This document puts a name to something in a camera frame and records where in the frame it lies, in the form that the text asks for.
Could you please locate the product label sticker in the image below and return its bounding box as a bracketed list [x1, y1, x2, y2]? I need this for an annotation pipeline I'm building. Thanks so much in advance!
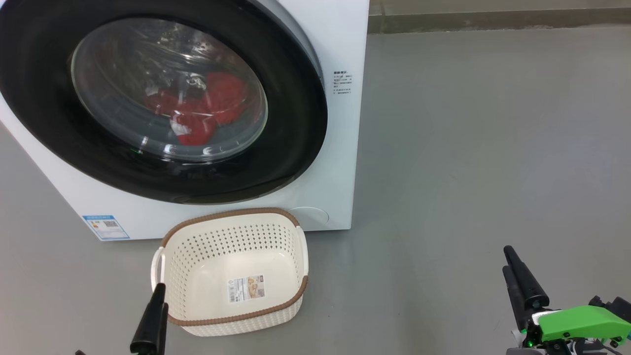
[227, 275, 266, 304]

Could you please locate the cream basket with brown rim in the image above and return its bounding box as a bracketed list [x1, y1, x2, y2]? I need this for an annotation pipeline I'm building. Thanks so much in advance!
[150, 207, 310, 337]

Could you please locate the red garment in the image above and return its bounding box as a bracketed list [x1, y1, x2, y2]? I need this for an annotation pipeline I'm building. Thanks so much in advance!
[143, 71, 249, 146]

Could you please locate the washing machine door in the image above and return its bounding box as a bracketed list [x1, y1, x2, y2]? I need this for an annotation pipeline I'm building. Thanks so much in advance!
[0, 0, 328, 205]

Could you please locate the printed instruction label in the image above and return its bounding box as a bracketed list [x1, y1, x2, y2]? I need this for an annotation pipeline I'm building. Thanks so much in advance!
[333, 71, 353, 96]

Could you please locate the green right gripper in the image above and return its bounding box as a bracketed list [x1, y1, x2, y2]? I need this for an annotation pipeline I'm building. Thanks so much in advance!
[502, 245, 631, 355]

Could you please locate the round drain filter cover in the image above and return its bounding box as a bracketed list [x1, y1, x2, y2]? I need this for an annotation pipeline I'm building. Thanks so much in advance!
[288, 206, 329, 231]

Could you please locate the white front-load washing machine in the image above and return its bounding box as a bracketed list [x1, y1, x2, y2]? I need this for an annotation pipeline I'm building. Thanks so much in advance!
[0, 0, 370, 242]

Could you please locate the blue energy label sticker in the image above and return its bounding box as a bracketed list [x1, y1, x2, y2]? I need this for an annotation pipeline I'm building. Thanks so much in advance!
[82, 214, 130, 241]

